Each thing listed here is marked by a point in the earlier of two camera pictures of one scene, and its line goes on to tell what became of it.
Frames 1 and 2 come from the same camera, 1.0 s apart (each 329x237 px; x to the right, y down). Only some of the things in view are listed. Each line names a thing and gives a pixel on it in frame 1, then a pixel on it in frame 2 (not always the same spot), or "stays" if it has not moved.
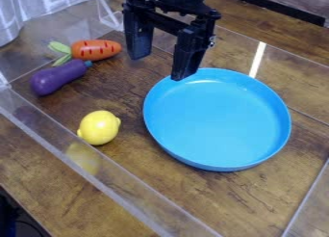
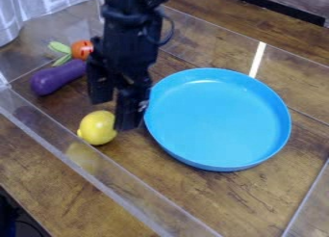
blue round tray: (221, 119) stays
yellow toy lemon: (99, 126) stays
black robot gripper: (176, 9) → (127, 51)
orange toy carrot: (86, 49) stays
